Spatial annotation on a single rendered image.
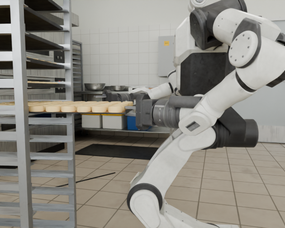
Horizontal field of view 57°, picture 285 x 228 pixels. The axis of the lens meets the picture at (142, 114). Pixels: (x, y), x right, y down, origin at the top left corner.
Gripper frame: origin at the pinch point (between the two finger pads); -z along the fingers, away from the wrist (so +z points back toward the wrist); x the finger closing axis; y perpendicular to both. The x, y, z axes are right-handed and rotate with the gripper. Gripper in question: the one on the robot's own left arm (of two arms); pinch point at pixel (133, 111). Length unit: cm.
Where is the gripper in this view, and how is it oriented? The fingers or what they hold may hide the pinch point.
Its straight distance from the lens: 91.2
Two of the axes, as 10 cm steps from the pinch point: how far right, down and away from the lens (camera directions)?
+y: -5.8, 0.8, -8.1
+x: 0.1, -9.9, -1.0
